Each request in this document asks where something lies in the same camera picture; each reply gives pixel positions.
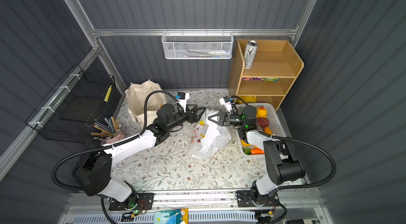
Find yellow bell pepper toy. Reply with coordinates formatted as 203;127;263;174
240;140;250;148

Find yellow peach toy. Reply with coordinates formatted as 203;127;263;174
256;107;267;118

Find left silver drink can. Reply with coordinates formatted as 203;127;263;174
244;40;258;70

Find white plastic fruit basket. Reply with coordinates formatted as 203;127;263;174
237;102;287;158

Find yellow long pepper toy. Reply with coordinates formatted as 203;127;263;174
263;127;273;135

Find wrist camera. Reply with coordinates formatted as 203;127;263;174
176;92;190;105
219;96;238;114

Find white plastic grocery bag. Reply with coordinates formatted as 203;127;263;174
188;109;232;160

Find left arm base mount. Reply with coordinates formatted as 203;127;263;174
108;193;155;213

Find white wire wall basket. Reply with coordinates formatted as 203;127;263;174
161;32;234;60

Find black wire wall basket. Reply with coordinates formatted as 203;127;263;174
25;64;119;144

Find orange carrot toy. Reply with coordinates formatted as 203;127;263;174
251;149;264;155

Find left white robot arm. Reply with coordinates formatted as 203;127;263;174
51;93;206;202

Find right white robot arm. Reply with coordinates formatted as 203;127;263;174
208;96;337;206

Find cup of coloured pencils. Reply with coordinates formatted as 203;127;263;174
91;117;125;144

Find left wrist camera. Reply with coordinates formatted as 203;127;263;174
176;92;190;105

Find teal printed booklet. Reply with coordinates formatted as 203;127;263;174
153;209;189;224

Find floral table mat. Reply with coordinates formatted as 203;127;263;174
85;89;302;192

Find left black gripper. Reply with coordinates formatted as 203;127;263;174
166;103;205;133

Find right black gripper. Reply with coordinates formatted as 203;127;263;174
209;114;246;129

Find wooden shelf unit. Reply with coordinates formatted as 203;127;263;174
228;39;304;110

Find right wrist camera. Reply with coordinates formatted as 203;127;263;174
219;96;238;114

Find yellow snack packet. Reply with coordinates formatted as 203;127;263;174
237;96;257;104

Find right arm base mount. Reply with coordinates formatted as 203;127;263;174
234;190;279;208

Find dark red plum toy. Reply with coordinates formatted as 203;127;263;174
256;117;269;128

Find cream canvas tote bag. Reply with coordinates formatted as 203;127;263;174
125;80;168;127

